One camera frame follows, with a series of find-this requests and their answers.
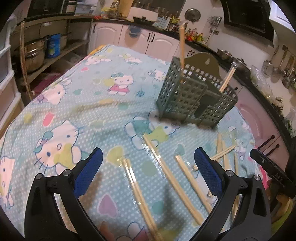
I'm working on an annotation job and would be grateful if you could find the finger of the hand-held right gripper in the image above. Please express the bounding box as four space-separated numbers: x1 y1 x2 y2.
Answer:
250 148 293 186

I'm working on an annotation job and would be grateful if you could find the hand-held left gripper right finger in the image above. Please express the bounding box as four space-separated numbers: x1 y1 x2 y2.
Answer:
192 147 271 241

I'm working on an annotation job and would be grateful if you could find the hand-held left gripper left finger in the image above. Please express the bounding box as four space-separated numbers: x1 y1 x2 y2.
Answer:
24 148 107 241

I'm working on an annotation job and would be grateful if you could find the green perforated utensil holder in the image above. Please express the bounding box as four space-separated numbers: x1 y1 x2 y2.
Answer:
156 52 238 128

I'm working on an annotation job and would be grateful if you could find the row of hanging kitchen utensils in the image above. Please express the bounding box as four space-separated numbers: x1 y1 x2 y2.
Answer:
262 45 296 90

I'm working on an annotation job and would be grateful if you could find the cartoon cat printed blanket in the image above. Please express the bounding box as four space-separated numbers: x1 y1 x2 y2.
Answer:
0 44 270 241

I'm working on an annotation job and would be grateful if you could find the clear plastic food bag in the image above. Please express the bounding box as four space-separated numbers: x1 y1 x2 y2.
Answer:
250 65 271 98

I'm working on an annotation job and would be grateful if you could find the steel pot on countertop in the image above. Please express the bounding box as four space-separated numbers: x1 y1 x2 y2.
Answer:
217 48 233 61

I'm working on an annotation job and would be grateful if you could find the white plastic drawer unit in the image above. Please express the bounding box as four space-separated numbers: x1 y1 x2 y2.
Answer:
0 22 24 131

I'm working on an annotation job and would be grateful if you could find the wooden kitchen shelf unit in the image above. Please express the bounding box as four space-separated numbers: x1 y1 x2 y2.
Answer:
9 14 93 94

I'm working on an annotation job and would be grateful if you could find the bamboo pole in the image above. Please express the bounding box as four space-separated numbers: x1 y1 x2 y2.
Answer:
19 21 36 99

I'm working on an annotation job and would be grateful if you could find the large steel stock pot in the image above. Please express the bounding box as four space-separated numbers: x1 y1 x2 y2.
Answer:
23 37 50 70

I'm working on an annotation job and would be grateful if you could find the blue plastic canister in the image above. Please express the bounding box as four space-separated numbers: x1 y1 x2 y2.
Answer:
46 34 62 59

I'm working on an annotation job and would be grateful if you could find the steel pot with lid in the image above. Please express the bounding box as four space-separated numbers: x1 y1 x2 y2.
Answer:
59 32 73 50

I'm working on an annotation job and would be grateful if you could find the row of condiment bottles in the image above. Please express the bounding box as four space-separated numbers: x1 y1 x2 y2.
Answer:
184 28 207 42

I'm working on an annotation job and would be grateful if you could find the blue cloth on cabinet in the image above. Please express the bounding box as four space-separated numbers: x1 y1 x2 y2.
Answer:
129 25 141 37

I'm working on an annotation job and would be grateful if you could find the black range hood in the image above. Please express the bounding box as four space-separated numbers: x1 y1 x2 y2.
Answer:
219 0 278 42

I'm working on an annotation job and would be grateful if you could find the blue knife rack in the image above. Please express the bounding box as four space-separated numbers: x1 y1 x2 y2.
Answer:
157 16 173 29

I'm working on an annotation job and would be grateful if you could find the hanging steel pan lid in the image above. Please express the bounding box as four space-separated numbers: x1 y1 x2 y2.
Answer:
185 8 202 23

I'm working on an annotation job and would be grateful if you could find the black wok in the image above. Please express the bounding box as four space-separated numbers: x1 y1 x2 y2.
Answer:
133 16 158 25

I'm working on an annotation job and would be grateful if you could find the black microwave oven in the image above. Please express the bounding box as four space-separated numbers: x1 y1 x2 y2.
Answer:
26 0 65 17

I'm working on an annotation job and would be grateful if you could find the row of spice jars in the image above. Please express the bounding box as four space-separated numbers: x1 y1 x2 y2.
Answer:
133 1 181 15

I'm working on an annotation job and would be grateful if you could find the white upper wall cabinet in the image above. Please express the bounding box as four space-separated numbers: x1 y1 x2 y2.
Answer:
269 0 295 31

